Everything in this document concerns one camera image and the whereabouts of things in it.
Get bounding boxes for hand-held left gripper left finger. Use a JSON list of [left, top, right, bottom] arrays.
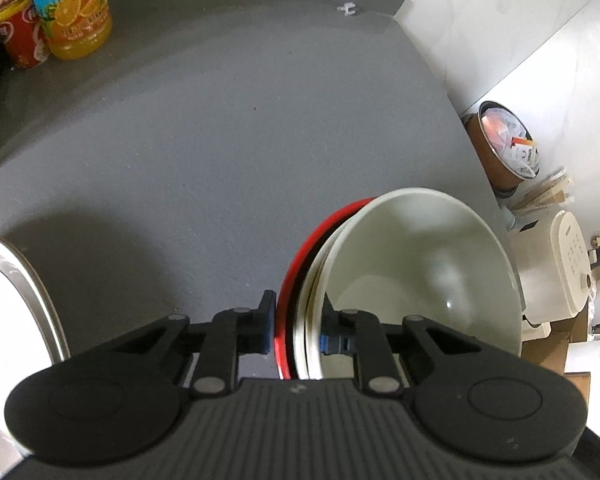
[[79, 289, 277, 398]]

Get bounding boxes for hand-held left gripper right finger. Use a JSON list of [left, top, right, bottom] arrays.
[[320, 308, 486, 396]]

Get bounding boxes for white ceramic bowl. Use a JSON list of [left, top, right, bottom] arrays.
[[292, 220, 341, 381], [322, 187, 525, 381]]

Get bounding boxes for red rimmed bowl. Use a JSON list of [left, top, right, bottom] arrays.
[[274, 197, 376, 381]]

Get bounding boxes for white printed plate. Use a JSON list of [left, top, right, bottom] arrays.
[[0, 232, 72, 478]]

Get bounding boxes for brown cardboard box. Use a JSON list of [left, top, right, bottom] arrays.
[[520, 305, 593, 376]]

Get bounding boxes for white kitchen appliance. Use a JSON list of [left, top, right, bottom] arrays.
[[510, 210, 593, 341]]

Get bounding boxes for brown trash bin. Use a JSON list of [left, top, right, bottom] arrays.
[[462, 101, 541, 198]]

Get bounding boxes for tan cardboard scraps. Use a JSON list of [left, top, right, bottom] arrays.
[[510, 167, 573, 211]]

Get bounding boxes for orange white packet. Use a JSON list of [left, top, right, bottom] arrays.
[[510, 136, 540, 166]]

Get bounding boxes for white plastic bag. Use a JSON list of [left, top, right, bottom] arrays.
[[480, 105, 538, 178]]

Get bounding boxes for orange juice bottle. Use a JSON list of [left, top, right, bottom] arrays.
[[24, 0, 113, 61]]

